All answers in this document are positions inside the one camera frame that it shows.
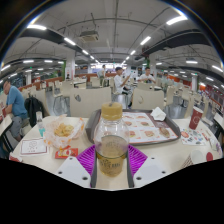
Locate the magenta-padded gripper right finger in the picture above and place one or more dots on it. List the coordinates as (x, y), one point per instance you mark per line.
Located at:
(136, 160)

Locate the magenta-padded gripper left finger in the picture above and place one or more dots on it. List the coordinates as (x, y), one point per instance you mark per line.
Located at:
(85, 160)

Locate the clear bottle with yellow cap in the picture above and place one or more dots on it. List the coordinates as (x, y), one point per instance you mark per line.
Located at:
(111, 156)

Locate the red snack wrapper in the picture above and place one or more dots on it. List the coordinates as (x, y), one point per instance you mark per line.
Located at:
(66, 152)

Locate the brown food tray, paper liner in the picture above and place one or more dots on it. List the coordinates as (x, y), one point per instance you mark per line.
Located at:
(150, 128)

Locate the clear plastic bag with snack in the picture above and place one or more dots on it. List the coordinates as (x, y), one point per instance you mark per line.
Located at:
(63, 131)

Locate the white paper napkin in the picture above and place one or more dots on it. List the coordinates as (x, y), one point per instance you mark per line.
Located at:
(158, 114)

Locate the white paper card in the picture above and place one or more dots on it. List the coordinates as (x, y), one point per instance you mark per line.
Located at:
(33, 146)

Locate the small clear plastic bottle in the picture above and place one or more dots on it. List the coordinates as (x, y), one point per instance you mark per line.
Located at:
(40, 125)

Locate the colourful printed sticker sheet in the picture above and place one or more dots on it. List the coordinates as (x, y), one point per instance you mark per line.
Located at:
(193, 137)

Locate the beige chair with round hole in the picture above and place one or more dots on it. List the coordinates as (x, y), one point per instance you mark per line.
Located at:
(146, 99)

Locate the small red card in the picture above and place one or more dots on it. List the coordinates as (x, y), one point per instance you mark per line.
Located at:
(15, 158)

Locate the red paper cup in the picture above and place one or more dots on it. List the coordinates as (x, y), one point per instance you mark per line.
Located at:
(195, 118)

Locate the black backpack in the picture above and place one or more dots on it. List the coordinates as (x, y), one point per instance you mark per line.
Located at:
(33, 108)

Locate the group of beige chairs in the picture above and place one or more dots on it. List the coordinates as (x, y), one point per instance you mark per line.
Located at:
(171, 95)

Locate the person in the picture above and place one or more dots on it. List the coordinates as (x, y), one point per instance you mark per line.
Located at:
(16, 103)
(146, 77)
(101, 71)
(118, 81)

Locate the neighbouring beige table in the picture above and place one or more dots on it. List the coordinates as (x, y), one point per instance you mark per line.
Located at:
(5, 125)

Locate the ceiling air conditioner unit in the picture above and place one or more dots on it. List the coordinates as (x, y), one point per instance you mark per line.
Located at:
(89, 36)

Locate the group of ceiling lights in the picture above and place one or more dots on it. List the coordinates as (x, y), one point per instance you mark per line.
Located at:
(176, 20)

